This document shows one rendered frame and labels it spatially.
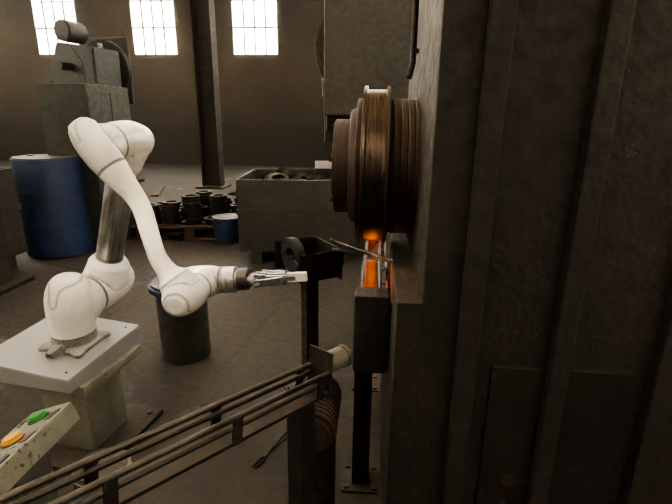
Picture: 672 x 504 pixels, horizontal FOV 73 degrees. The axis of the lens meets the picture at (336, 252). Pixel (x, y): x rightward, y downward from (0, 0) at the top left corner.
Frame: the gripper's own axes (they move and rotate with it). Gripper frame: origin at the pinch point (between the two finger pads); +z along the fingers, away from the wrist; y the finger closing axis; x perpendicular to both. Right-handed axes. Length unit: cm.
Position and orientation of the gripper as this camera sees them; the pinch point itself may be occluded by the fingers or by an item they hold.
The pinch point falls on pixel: (296, 276)
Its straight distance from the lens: 154.4
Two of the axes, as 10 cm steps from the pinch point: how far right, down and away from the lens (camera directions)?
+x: -0.7, -9.6, -2.8
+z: 9.9, -0.5, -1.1
